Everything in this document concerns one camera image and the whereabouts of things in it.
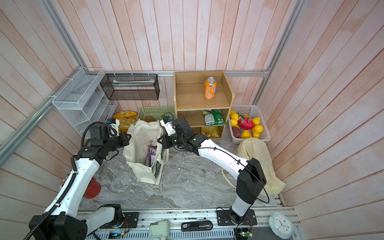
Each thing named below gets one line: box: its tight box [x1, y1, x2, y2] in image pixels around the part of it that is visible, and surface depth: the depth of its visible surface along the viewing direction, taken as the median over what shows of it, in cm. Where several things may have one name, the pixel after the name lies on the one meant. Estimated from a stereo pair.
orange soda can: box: [204, 76, 217, 100], surface depth 80 cm
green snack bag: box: [202, 109, 227, 126], surface depth 93 cm
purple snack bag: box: [146, 145, 158, 168], surface depth 87 cm
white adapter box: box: [149, 220, 170, 238], surface depth 69 cm
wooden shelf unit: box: [173, 70, 235, 139], surface depth 92 cm
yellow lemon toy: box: [254, 124, 263, 133], surface depth 103 cm
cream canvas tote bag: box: [123, 119, 169, 186], surface depth 84 cm
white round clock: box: [268, 212, 294, 240], surface depth 71 cm
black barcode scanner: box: [181, 220, 214, 232], surface depth 70 cm
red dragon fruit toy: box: [238, 115, 254, 130], surface depth 106 cm
